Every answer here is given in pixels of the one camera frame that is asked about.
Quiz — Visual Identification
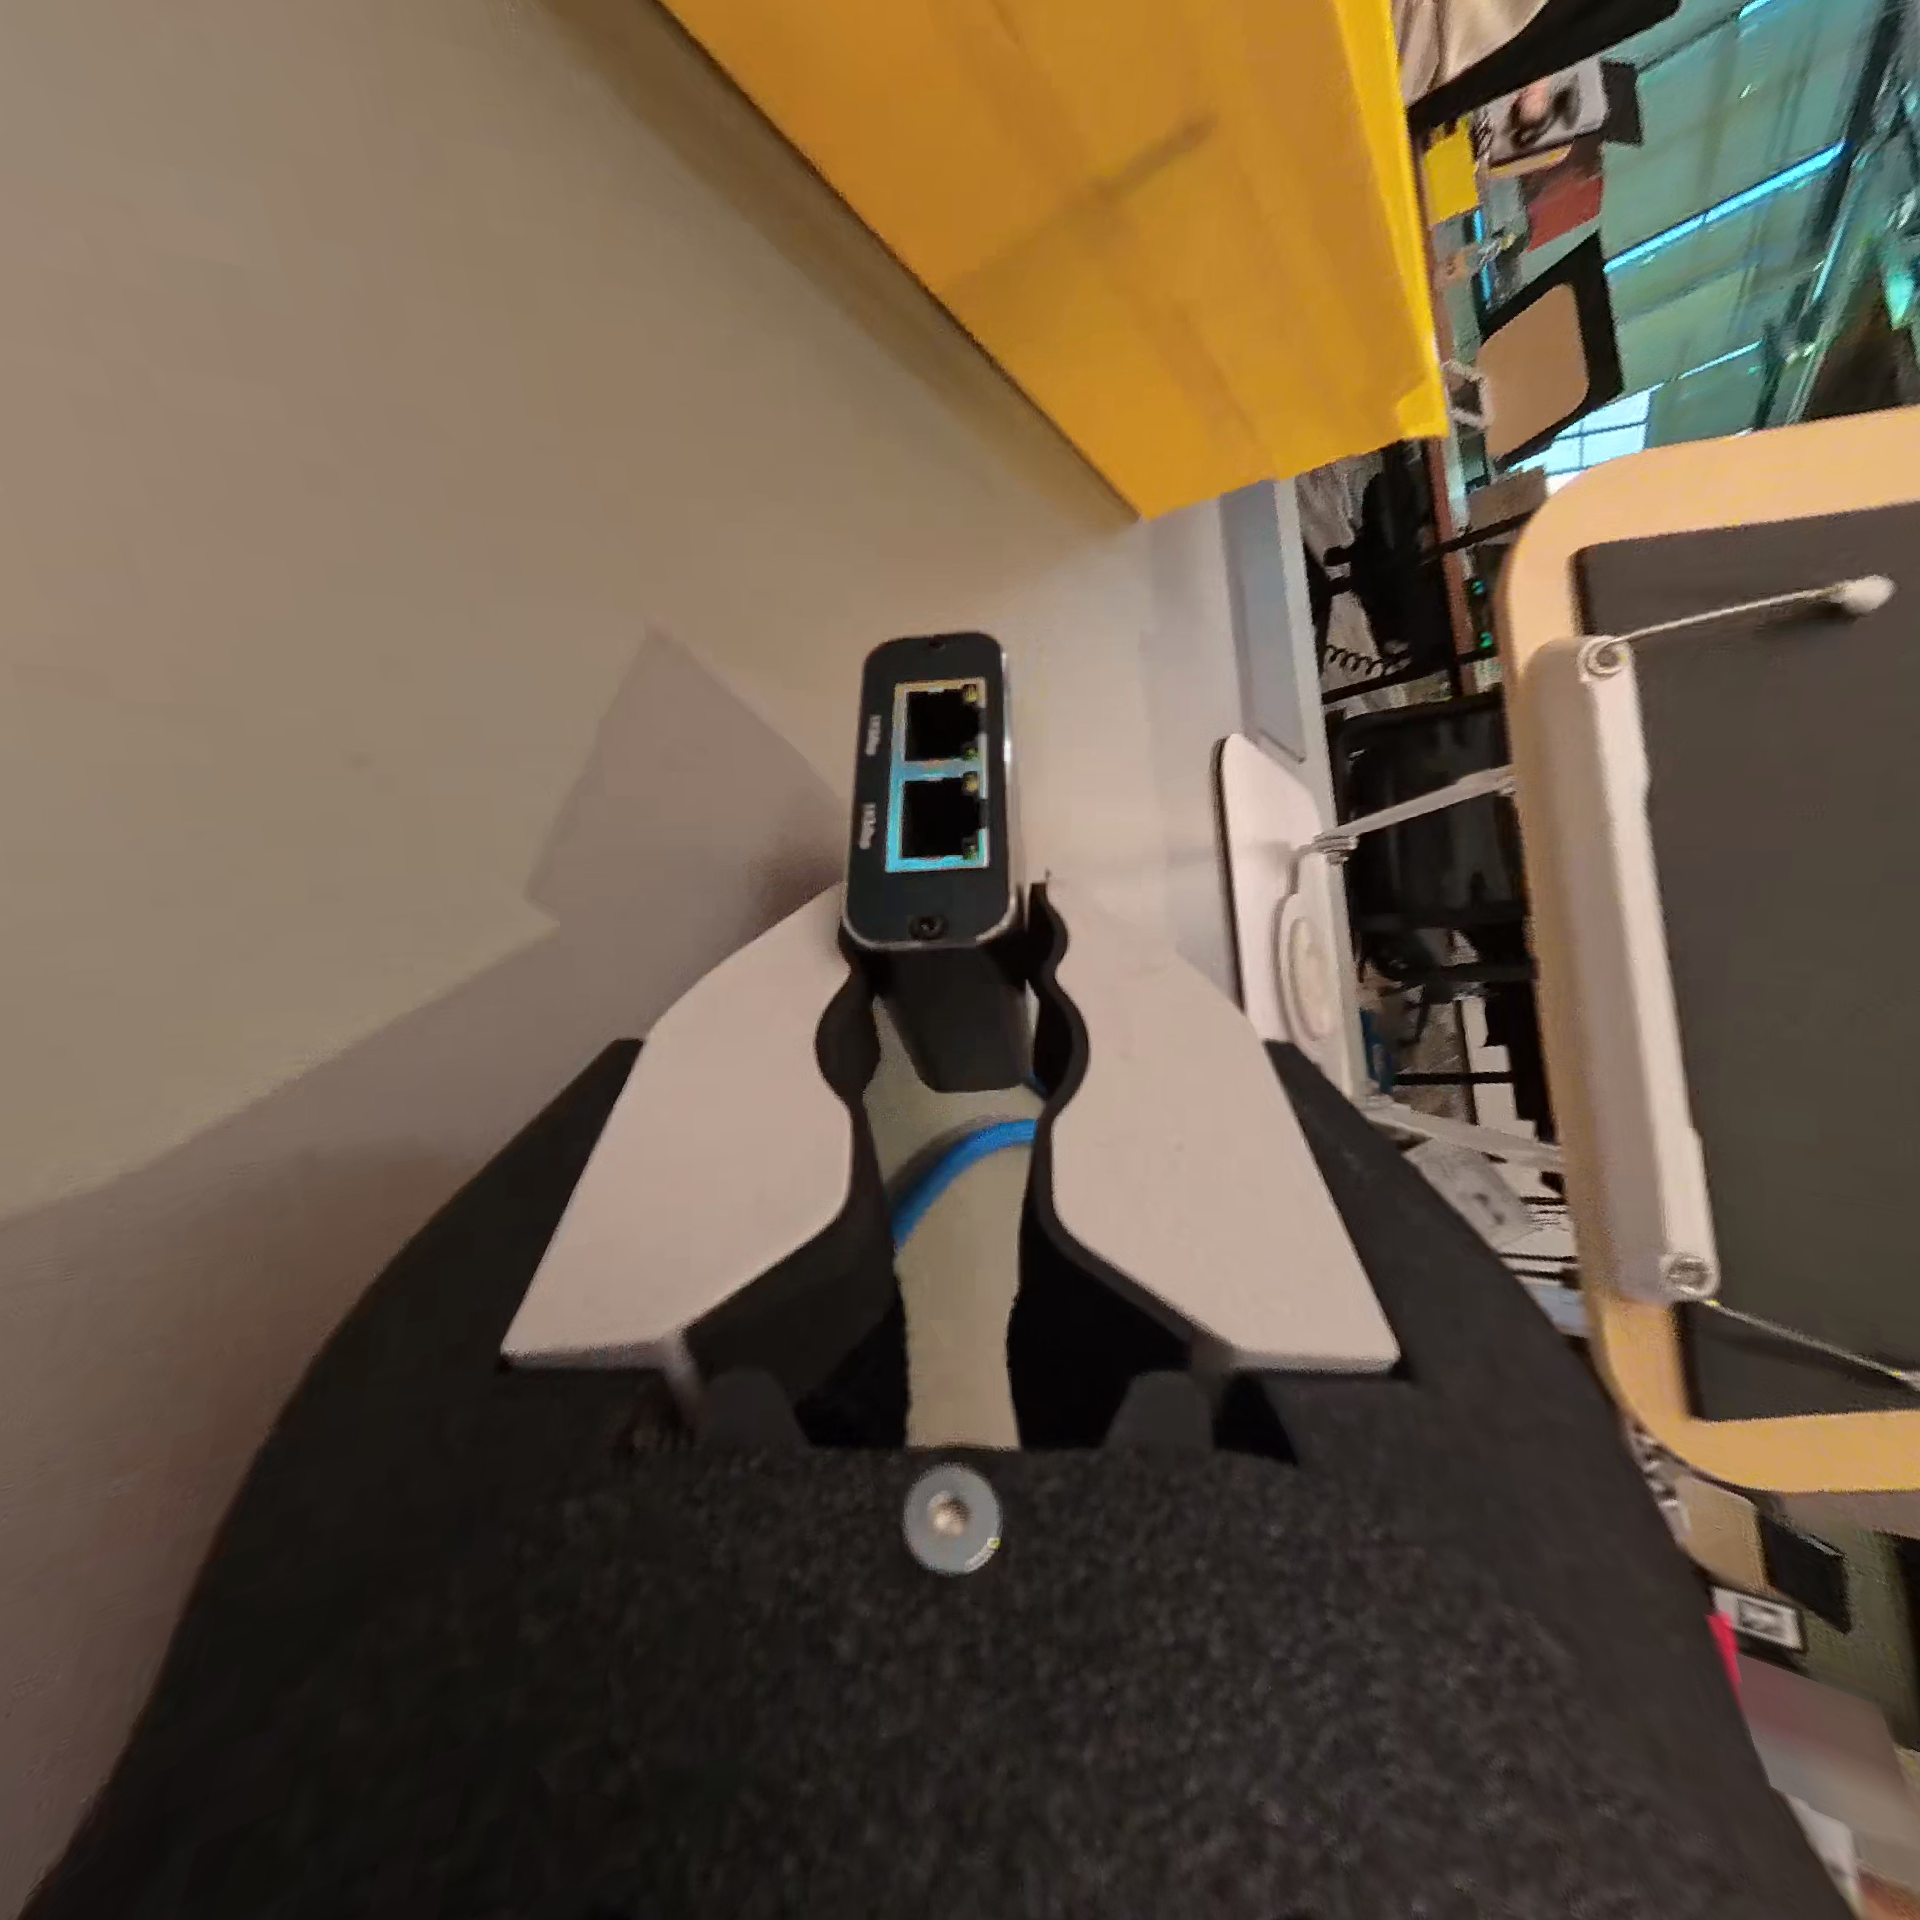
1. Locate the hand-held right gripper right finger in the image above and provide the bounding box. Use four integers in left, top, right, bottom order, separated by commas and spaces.
1024, 882, 1405, 1378

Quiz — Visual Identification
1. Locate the white mounting bracket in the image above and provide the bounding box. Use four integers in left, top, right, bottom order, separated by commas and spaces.
1518, 634, 1722, 1306

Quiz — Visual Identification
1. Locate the white stand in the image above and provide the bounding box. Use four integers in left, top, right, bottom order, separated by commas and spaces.
1212, 731, 1360, 1087

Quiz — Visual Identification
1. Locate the wood-framed black board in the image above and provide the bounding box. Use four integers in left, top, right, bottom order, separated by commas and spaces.
1498, 411, 1920, 1501

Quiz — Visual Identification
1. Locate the yellow plastic bin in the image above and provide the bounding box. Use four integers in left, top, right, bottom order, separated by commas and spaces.
655, 0, 1452, 522

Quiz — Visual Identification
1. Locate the black two-port ethernet adapter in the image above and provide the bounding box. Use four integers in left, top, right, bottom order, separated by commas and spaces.
836, 632, 1038, 1098

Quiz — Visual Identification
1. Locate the black office chair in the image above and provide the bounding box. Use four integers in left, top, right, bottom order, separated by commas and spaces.
1299, 444, 1501, 707

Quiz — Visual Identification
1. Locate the black framed beige chair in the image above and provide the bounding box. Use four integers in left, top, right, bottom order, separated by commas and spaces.
1411, 224, 1616, 471

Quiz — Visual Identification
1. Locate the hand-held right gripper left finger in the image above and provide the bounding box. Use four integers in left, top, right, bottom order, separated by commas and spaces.
498, 885, 902, 1412

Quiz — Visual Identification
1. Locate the pale grey flat panel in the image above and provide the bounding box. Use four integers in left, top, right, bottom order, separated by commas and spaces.
1219, 480, 1330, 762

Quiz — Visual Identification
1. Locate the blue ethernet cable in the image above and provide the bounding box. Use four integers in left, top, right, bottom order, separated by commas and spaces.
886, 1119, 1046, 1251

